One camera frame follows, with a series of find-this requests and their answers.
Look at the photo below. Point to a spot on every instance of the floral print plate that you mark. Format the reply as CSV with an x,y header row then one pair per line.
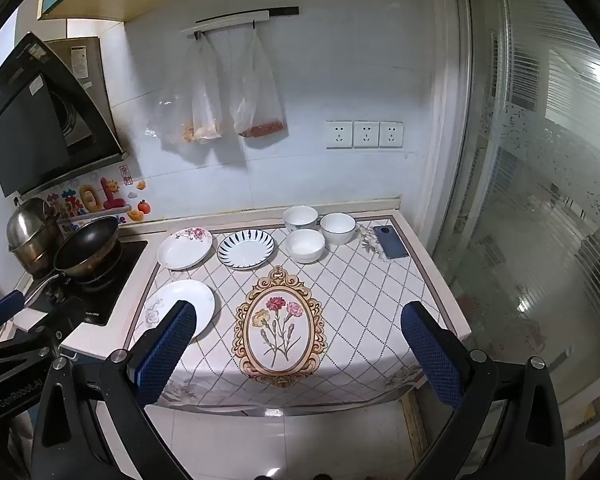
x,y
185,250

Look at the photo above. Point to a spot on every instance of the wall hook rail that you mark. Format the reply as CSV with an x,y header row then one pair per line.
x,y
240,19

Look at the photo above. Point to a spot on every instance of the floral diamond pattern tablecloth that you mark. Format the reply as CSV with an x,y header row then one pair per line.
x,y
360,305

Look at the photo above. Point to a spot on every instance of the white bowl blue pattern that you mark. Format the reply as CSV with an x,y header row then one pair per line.
x,y
300,217

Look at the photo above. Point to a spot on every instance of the clear bag red contents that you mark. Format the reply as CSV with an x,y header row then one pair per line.
x,y
257,105

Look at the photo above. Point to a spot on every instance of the blue smartphone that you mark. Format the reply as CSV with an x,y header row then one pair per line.
x,y
390,242

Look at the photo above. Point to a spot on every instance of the black range hood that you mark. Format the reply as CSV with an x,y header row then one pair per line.
x,y
35,125

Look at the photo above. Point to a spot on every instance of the white bowl blue rim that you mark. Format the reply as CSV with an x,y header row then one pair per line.
x,y
338,227

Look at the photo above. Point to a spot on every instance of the plain white plate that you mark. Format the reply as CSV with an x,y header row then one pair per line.
x,y
187,297

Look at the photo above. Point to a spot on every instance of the clear plastic bag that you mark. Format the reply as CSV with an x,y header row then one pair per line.
x,y
172,105

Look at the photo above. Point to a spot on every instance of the frosted glass sliding door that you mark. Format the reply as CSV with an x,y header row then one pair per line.
x,y
545,185

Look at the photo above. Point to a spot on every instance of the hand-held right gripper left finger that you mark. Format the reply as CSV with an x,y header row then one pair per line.
x,y
167,350

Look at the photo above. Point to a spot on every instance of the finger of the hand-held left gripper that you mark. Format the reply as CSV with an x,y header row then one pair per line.
x,y
2,308
45,327

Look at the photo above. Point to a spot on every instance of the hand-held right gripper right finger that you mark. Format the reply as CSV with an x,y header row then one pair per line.
x,y
430,350

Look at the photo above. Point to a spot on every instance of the white wall socket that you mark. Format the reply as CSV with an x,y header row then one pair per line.
x,y
339,134
391,134
366,134

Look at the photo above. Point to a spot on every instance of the plain white bowl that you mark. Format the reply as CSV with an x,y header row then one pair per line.
x,y
305,246

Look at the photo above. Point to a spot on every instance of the stainless steel pot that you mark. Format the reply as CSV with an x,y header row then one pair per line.
x,y
30,230

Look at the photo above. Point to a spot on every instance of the blue striped plate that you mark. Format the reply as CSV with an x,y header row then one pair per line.
x,y
246,251

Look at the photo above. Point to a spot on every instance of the black frying pan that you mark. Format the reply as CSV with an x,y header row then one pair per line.
x,y
87,245

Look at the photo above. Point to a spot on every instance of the colourful wall stickers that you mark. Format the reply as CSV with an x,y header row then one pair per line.
x,y
92,197

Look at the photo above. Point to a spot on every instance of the black cooktop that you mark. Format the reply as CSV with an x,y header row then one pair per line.
x,y
115,280

